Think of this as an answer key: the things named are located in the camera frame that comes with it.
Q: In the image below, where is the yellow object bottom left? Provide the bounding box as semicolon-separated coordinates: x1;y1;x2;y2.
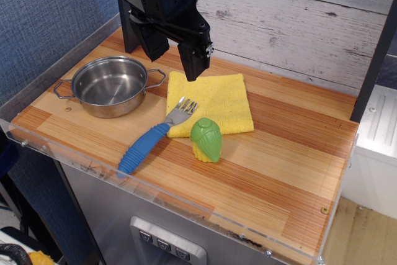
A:
28;251;56;265

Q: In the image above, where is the silver button control panel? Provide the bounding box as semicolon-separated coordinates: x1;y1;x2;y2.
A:
130;216;207;264

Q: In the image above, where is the black frame post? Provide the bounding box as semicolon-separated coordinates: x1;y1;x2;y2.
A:
117;0;140;53
350;6;396;123

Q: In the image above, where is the black braided cable sleeve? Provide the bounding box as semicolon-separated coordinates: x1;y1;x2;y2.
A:
0;243;33;265

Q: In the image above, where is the blue handled metal fork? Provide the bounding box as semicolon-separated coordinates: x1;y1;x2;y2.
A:
117;97;198;178

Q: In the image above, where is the stainless steel cabinet front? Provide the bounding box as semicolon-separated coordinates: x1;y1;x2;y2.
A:
61;163;279;264

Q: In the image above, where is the white ribbed side cabinet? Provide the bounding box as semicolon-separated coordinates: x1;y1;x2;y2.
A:
342;85;396;218

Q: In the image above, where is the yellow folded cloth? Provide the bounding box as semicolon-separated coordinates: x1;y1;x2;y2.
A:
166;71;254;138

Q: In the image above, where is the black left frame post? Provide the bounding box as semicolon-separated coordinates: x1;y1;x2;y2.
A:
117;0;140;53

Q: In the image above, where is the stainless steel pot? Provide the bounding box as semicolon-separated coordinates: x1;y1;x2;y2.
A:
53;56;166;119

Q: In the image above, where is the green yellow toy corn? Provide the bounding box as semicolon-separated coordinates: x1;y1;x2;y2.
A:
190;117;223;163

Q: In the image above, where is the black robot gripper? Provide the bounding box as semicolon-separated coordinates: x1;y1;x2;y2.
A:
126;0;213;81

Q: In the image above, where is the black right frame post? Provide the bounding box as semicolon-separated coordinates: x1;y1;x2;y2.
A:
350;6;396;123

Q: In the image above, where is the clear acrylic table guard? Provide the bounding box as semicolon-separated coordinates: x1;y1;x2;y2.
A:
2;111;358;264

